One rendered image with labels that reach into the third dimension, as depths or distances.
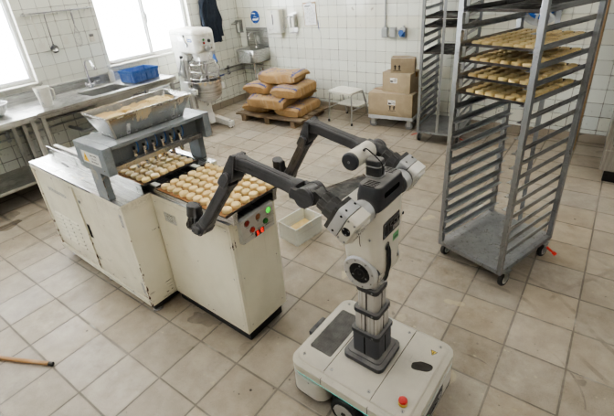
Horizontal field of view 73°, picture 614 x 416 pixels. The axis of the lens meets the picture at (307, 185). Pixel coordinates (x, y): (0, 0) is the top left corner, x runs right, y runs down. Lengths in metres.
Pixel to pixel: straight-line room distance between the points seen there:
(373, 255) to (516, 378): 1.19
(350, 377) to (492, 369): 0.83
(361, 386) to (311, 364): 0.26
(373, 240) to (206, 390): 1.33
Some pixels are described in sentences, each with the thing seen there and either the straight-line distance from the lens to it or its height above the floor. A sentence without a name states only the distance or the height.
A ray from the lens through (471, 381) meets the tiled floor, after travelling 2.49.
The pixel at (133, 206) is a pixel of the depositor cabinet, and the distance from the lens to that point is 2.58.
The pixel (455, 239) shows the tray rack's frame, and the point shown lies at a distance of 3.17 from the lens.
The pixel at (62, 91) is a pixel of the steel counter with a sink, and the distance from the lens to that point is 5.74.
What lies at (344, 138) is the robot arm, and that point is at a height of 1.24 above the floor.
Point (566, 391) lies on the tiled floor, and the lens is 2.60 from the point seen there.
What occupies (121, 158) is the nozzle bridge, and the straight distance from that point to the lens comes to 2.57.
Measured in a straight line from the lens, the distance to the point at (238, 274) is 2.27.
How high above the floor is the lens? 1.92
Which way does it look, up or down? 27 degrees down
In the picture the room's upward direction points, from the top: 5 degrees counter-clockwise
